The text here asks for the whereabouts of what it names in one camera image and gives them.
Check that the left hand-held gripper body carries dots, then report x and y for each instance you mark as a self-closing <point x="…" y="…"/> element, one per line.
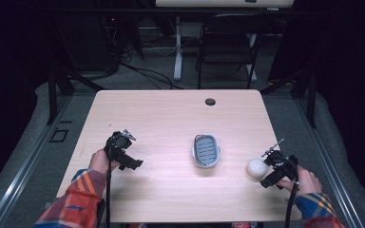
<point x="118" y="142"/>

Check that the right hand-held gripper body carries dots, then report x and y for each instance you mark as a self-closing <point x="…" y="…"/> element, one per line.
<point x="282" y="163"/>

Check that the white round soap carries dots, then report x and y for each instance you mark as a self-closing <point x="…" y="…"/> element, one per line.
<point x="256" y="167"/>

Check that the grey soap dish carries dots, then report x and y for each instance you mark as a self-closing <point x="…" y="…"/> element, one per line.
<point x="206" y="150"/>

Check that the person's left hand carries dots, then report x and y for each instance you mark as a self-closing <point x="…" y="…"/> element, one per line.
<point x="99" y="162"/>

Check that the person's right hand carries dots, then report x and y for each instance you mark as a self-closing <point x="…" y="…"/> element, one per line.
<point x="306" y="183"/>

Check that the dark computer case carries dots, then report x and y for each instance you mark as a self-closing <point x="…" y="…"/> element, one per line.
<point x="88" y="34"/>

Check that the black folding chair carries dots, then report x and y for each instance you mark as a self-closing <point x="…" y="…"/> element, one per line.
<point x="231" y="41"/>

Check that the white desk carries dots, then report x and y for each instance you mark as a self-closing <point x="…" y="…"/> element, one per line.
<point x="223" y="3"/>

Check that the aluminium floor rail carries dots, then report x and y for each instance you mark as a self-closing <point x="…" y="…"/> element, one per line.
<point x="22" y="171"/>
<point x="332" y="171"/>

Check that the black metal frame stand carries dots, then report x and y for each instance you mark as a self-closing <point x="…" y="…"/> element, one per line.
<point x="53" y="95"/>
<point x="312" y="98"/>

